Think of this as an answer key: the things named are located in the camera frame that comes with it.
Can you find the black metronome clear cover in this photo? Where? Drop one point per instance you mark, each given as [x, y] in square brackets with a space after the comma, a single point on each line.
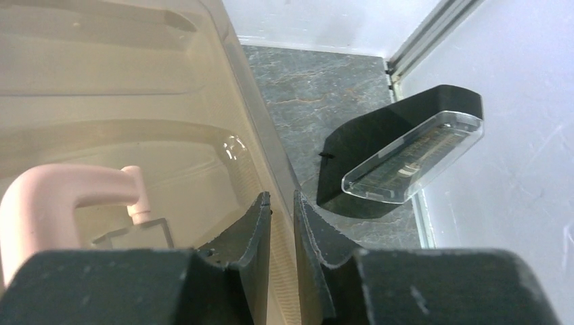
[379, 160]

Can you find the aluminium frame rail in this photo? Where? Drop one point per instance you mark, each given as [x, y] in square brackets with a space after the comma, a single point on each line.
[433, 30]

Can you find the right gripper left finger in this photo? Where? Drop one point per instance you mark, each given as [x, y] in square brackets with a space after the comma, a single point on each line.
[233, 270]

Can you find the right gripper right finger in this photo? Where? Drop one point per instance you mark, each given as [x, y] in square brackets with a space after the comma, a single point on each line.
[330, 281]

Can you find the beige plastic tool box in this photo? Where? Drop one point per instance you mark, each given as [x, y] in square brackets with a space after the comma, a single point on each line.
[165, 86]

